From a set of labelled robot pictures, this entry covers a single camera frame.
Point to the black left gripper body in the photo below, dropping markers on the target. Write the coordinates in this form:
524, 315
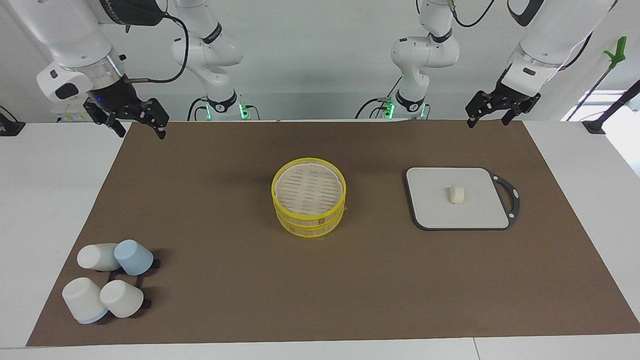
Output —
517, 99

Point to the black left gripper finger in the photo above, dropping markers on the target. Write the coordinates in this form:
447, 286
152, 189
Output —
481, 105
517, 107

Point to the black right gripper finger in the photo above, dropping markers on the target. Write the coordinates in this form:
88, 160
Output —
156, 114
102, 114

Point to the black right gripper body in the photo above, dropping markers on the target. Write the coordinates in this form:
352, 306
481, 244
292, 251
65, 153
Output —
114, 97

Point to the white steamed bun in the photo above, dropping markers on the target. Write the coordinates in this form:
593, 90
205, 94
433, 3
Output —
457, 194

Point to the yellow-rimmed bamboo steamer lid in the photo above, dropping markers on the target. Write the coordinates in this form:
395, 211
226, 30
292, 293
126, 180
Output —
309, 187

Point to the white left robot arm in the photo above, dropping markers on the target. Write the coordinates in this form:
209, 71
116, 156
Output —
545, 35

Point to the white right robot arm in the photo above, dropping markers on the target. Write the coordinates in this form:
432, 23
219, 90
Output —
75, 35

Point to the yellow bamboo steamer basket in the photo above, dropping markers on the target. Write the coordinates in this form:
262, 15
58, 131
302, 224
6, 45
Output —
310, 227

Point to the white box with yellow labels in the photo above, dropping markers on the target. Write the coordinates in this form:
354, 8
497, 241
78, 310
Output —
67, 117

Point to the thin pole with green tip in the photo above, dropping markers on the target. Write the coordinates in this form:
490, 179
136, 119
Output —
602, 75

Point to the black stand with clamp base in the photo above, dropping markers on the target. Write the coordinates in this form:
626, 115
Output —
610, 107

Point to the black clamp base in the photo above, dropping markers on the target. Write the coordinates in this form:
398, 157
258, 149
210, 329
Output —
10, 127

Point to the grey cutting board black rim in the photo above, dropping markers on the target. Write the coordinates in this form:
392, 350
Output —
450, 210

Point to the light blue cup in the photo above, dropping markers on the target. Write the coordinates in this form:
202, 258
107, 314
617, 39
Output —
134, 257

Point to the white cup with blue rim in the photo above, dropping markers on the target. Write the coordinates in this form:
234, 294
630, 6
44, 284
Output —
82, 299

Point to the black cup rack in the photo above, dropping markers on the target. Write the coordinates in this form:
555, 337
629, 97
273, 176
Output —
145, 302

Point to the brown table mat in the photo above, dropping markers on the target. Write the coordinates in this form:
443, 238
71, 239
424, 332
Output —
250, 280

